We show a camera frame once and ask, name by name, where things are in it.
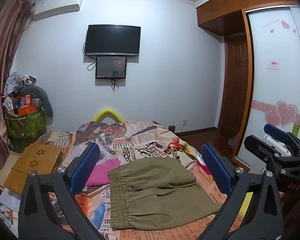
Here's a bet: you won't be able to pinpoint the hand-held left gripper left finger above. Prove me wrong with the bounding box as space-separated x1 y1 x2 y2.
18 142 108 240

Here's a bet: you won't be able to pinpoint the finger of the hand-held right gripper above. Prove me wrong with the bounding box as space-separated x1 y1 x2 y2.
263 123 300 153
244 134 300 167

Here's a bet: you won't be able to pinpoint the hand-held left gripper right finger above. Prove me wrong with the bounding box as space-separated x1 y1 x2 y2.
182 142 284 240

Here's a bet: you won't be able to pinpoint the olive green pants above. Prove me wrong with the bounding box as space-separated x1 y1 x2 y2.
107 157 224 232

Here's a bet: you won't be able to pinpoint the pink cloth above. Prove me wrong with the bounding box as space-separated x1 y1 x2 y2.
85 159 122 187

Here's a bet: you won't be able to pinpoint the white plastic bag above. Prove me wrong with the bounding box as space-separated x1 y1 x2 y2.
227 133 241 151

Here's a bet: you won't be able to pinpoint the wooden wardrobe with heart doors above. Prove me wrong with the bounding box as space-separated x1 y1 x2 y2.
196 0 300 172

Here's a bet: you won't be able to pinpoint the wooden board with flower cutouts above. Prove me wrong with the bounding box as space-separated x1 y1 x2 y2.
4 144 63 195

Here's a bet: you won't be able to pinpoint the yellow foam tube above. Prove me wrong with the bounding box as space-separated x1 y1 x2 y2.
94 107 126 124

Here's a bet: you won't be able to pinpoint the brown wooden door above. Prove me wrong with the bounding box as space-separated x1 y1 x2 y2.
224 33 252 137

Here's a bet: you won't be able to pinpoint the bed with newspaper print sheet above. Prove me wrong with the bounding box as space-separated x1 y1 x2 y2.
39 120 243 240

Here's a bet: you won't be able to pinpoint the orange box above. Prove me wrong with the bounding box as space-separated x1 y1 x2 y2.
18 105 38 117

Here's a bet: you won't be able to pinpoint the printed papers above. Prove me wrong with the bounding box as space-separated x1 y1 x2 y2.
0 204 20 232

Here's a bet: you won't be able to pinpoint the small black monitor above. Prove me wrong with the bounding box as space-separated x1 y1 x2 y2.
95 56 127 79

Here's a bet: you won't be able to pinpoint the pile of clothes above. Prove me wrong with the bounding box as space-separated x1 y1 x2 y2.
4 72 38 98

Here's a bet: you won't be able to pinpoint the striped brown curtain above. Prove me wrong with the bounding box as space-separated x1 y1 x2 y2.
0 0 36 167

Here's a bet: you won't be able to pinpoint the white air conditioner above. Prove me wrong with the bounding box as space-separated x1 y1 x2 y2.
33 0 84 22

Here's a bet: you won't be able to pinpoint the black cable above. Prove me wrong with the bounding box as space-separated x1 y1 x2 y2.
87 54 97 72
111 70 122 90

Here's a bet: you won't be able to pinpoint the black wall television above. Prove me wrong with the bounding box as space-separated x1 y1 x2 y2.
84 24 141 57

